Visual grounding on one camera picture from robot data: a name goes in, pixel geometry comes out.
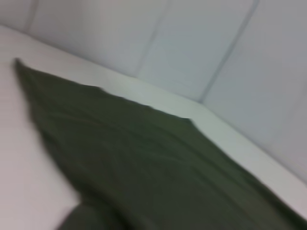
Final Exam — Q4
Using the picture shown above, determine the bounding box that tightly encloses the dark green t-shirt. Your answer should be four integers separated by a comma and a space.
14, 57, 307, 230

